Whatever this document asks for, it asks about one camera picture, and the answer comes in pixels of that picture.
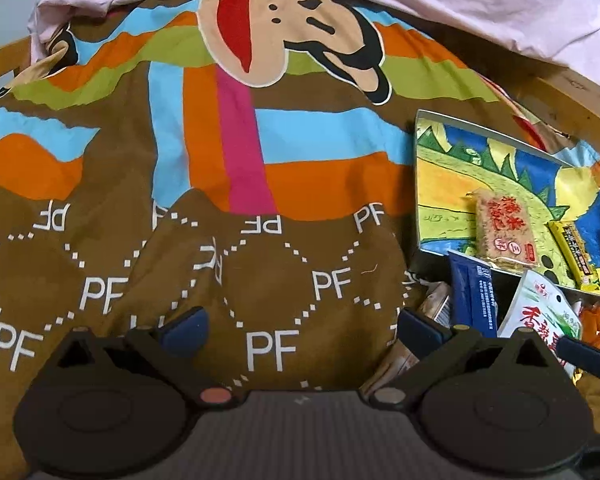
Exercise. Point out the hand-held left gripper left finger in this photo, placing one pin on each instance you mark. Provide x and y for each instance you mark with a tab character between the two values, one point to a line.
186	331

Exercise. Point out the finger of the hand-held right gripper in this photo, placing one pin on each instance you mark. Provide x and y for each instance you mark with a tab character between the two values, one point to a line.
596	361

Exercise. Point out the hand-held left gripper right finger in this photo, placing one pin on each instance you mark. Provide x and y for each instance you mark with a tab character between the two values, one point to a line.
414	327

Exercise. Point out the white green bean packet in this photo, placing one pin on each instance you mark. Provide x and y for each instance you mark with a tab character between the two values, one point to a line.
535	310

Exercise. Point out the metal tray with drawing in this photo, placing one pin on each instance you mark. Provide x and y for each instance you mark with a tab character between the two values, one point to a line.
445	175

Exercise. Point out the dark blue snack packet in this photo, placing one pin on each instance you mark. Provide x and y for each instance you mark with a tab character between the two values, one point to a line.
475	295

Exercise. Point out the yellow snack packet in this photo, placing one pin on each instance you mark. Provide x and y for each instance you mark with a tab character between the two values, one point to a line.
575	255

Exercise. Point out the colourful printed blanket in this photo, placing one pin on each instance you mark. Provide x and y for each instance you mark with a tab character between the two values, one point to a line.
130	210

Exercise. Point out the rice cracker packet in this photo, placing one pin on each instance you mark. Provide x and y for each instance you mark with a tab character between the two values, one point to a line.
505	230

